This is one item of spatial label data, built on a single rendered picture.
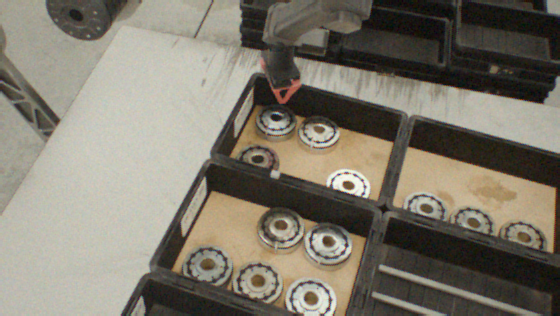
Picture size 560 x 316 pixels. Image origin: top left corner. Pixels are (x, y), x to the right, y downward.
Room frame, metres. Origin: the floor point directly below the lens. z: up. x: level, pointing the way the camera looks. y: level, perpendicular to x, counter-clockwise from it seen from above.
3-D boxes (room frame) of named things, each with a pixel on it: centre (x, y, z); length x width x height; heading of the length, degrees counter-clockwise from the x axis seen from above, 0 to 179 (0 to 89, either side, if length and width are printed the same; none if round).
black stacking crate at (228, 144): (0.94, -0.07, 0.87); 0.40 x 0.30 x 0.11; 75
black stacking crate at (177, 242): (0.65, 0.00, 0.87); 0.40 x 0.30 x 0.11; 75
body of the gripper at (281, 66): (1.04, 0.02, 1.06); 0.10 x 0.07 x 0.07; 23
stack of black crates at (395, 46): (1.92, -0.42, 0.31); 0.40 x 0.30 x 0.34; 81
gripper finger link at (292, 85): (1.03, 0.01, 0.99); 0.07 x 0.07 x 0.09; 23
